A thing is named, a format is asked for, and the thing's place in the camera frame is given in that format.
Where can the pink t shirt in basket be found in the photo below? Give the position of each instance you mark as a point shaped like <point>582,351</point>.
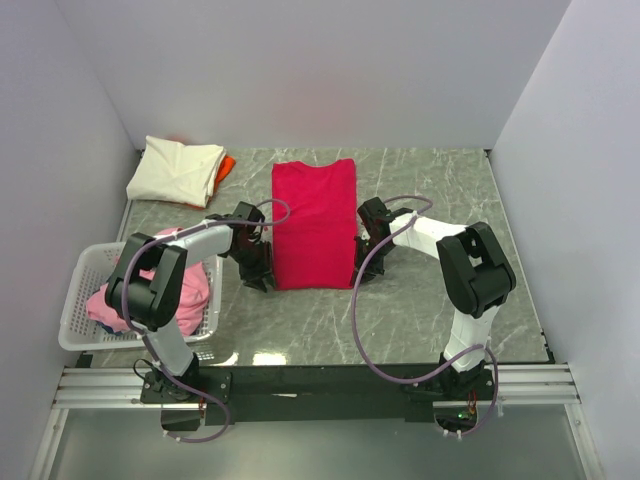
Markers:
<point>190,295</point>

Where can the aluminium rail frame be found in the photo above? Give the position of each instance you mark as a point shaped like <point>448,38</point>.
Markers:
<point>83,387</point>

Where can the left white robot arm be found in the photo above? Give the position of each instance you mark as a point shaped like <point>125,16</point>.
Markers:
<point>173,361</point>

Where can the black base beam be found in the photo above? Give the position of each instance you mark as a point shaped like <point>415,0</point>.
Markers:
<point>309,393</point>

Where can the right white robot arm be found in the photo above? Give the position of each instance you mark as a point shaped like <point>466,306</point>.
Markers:
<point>477,275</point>

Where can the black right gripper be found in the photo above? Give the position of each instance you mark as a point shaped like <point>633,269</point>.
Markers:
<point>359,259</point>

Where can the red t shirt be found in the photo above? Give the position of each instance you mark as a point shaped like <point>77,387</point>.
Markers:
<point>314,245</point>

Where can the folded cream t shirt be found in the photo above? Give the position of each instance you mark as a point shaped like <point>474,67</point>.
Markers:
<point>170,171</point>

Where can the white plastic basket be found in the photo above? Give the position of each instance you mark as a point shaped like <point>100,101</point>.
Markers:
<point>95,264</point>

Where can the folded orange t shirt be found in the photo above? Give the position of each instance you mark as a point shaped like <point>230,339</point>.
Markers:
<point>225,167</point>

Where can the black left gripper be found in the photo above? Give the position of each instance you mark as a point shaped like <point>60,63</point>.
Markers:
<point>253,277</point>

